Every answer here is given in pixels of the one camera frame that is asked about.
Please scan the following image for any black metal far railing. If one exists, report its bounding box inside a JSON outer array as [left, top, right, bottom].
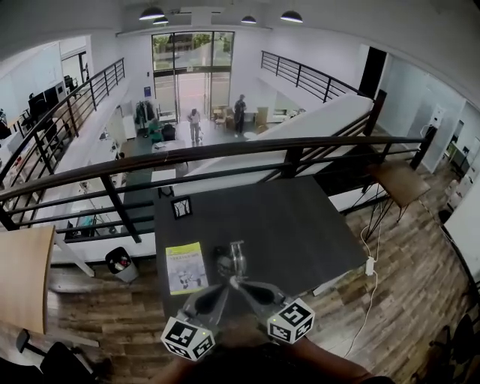
[[260, 49, 372, 104]]

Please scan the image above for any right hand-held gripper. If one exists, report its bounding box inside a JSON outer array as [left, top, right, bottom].
[[236, 280, 316, 344]]

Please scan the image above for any white stair parapet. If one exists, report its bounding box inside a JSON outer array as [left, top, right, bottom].
[[174, 93, 376, 185]]

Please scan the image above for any person's left forearm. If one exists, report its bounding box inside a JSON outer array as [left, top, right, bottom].
[[149, 355, 215, 384]]

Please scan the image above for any dark grey table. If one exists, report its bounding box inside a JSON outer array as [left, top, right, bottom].
[[152, 175, 368, 323]]

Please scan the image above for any small black picture frame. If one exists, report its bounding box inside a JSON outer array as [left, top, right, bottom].
[[170, 195, 194, 221]]

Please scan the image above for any small wooden hairpin-leg table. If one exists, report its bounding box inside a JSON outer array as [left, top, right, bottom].
[[365, 163, 431, 241]]

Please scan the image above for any white board panel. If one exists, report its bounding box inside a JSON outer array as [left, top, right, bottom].
[[442, 193, 480, 281]]

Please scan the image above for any large glass entrance window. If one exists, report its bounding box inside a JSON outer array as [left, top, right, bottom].
[[151, 31, 236, 124]]

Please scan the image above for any black metal side railing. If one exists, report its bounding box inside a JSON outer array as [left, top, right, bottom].
[[0, 57, 126, 181]]

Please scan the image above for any black office chair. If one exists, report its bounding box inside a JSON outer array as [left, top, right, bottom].
[[15, 328, 95, 384]]

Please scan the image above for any white cable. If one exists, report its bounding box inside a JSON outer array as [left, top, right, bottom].
[[343, 200, 387, 357]]

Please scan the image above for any person's right forearm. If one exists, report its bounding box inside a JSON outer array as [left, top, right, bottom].
[[295, 335, 380, 384]]

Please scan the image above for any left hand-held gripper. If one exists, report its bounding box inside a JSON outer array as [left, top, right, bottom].
[[160, 283, 230, 362]]

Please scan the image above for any black computer monitor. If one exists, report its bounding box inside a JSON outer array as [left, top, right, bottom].
[[27, 86, 61, 121]]

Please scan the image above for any black metal mezzanine railing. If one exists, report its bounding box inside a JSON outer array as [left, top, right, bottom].
[[0, 136, 438, 245]]

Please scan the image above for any coat rack with clothes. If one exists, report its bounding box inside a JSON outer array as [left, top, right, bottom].
[[134, 100, 156, 138]]

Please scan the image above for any light wooden desk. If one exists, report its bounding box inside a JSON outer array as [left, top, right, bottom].
[[0, 224, 56, 335]]

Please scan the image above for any grey trash bin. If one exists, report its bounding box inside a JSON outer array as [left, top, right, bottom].
[[104, 246, 140, 284]]

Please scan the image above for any yellow green magazine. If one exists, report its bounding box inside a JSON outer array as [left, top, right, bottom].
[[165, 241, 209, 296]]

